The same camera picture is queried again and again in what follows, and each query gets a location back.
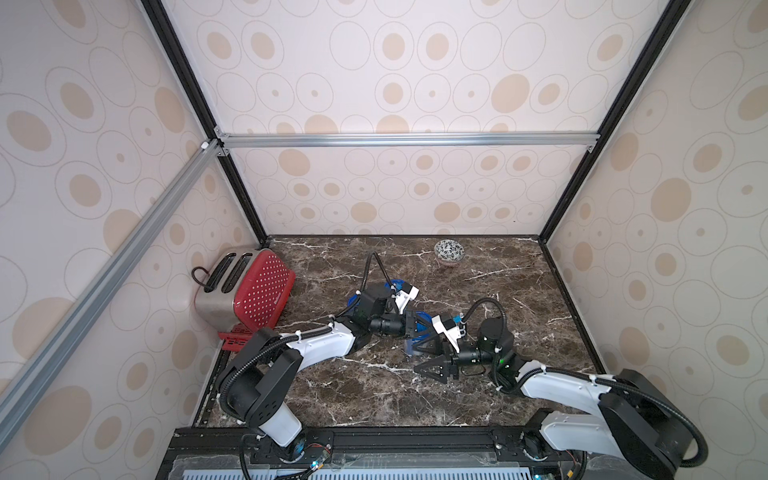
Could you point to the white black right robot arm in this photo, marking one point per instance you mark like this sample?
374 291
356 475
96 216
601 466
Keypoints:
623 415

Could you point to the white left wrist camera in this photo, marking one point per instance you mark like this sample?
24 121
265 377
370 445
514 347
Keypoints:
402 301

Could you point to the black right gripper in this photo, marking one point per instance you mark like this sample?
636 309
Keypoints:
453 361

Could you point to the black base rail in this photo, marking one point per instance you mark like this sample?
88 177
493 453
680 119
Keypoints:
367 453

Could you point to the silver aluminium crossbar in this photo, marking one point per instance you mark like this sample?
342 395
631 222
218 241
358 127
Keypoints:
440 139

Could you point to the red polka dot toaster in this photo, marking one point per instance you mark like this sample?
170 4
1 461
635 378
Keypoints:
246 286

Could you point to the blue lid container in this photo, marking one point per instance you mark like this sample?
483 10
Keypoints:
424 326
400 286

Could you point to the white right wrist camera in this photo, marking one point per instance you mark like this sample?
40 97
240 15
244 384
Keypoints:
453 329

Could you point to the silver aluminium left rail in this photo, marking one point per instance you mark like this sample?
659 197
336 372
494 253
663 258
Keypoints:
34 379

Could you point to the red plastic rack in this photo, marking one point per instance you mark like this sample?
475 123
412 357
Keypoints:
236 339

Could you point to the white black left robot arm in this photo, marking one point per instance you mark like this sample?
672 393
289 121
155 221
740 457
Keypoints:
253 388

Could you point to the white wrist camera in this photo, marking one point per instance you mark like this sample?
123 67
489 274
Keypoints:
402 301
453 329

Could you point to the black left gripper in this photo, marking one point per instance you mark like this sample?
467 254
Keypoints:
403 325

